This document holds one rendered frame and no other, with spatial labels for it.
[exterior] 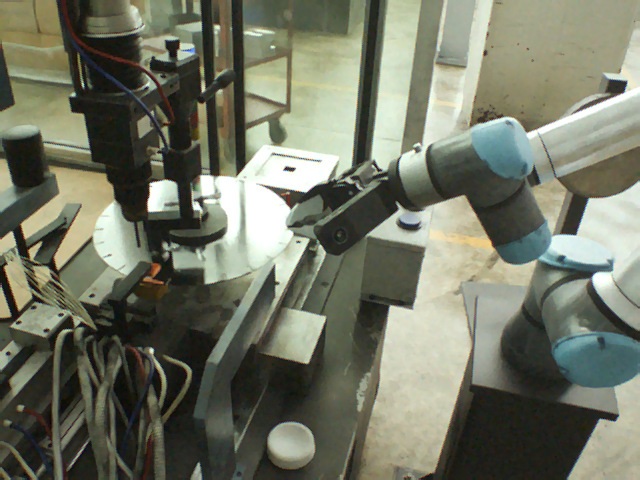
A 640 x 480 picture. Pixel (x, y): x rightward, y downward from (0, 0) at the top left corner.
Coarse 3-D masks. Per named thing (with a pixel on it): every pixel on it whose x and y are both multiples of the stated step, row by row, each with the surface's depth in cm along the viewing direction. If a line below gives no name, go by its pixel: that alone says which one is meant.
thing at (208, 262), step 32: (160, 192) 102; (224, 192) 103; (256, 192) 104; (96, 224) 93; (128, 224) 93; (256, 224) 95; (128, 256) 86; (160, 256) 87; (192, 256) 87; (224, 256) 87; (256, 256) 88
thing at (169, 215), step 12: (180, 192) 82; (192, 192) 83; (180, 204) 83; (192, 204) 83; (156, 216) 84; (168, 216) 84; (180, 216) 84; (192, 216) 84; (144, 228) 84; (156, 228) 84; (168, 228) 84; (180, 228) 84; (192, 228) 85; (156, 240) 85; (168, 240) 87
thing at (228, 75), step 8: (224, 72) 77; (232, 72) 77; (216, 80) 76; (224, 80) 76; (232, 80) 77; (208, 88) 74; (216, 88) 75; (224, 88) 76; (200, 96) 73; (208, 96) 74
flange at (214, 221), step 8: (176, 208) 96; (208, 208) 97; (216, 208) 97; (208, 216) 94; (216, 216) 95; (224, 216) 95; (208, 224) 92; (216, 224) 93; (224, 224) 93; (176, 232) 90; (184, 232) 90; (192, 232) 91; (200, 232) 91; (208, 232) 91; (216, 232) 91; (184, 240) 90; (192, 240) 90; (200, 240) 90
